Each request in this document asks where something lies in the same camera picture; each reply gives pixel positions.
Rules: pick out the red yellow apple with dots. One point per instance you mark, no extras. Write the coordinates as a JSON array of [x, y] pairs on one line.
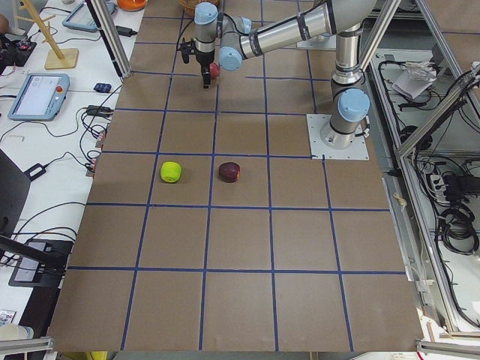
[[215, 70]]

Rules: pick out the dark red apple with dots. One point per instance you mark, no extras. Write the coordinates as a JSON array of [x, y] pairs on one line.
[[229, 172]]

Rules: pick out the aluminium frame post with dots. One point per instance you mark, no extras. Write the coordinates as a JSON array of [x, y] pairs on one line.
[[108, 32]]

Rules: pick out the green apple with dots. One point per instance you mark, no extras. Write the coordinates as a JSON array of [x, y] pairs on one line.
[[170, 172]]

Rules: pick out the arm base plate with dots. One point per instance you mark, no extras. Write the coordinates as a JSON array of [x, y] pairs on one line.
[[326, 144]]

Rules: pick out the wooden stand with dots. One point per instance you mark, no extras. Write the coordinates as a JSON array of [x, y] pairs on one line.
[[57, 58]]

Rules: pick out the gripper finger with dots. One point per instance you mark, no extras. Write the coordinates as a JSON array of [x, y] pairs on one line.
[[206, 78]]

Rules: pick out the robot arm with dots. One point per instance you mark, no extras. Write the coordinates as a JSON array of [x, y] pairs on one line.
[[230, 40]]

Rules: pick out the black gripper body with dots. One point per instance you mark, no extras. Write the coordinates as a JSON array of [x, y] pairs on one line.
[[205, 58]]

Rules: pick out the black power adapter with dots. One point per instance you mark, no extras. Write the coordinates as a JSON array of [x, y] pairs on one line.
[[125, 31]]

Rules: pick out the blue teach pendant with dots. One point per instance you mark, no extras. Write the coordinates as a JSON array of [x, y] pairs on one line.
[[80, 19], [40, 98]]

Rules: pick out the small blue device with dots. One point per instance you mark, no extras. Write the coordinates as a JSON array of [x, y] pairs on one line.
[[101, 87]]

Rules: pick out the orange bucket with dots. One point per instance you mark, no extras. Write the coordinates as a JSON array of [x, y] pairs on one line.
[[131, 5]]

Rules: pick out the black monitor stand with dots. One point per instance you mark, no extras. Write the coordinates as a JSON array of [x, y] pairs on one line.
[[38, 258]]

